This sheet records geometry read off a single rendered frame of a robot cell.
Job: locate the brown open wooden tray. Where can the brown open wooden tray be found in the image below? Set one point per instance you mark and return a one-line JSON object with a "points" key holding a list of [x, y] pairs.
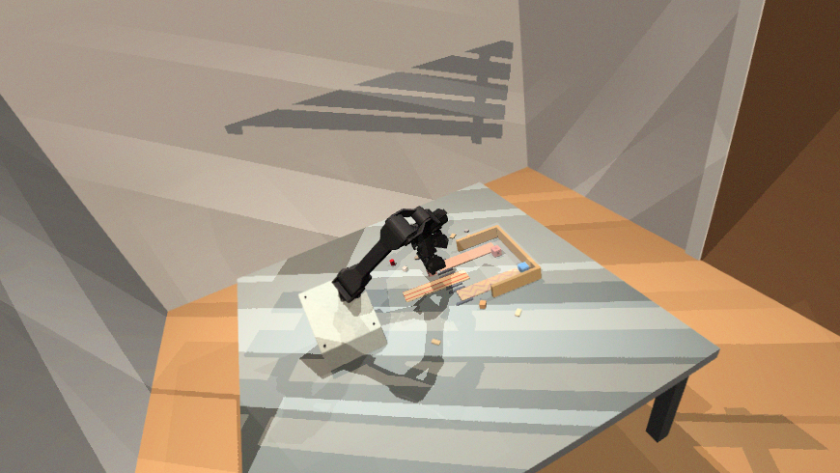
{"points": [[505, 264]]}

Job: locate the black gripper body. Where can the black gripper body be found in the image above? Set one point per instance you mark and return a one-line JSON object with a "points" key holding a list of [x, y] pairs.
{"points": [[426, 250]]}

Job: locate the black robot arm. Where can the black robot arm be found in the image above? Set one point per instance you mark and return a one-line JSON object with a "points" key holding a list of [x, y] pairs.
{"points": [[395, 233]]}

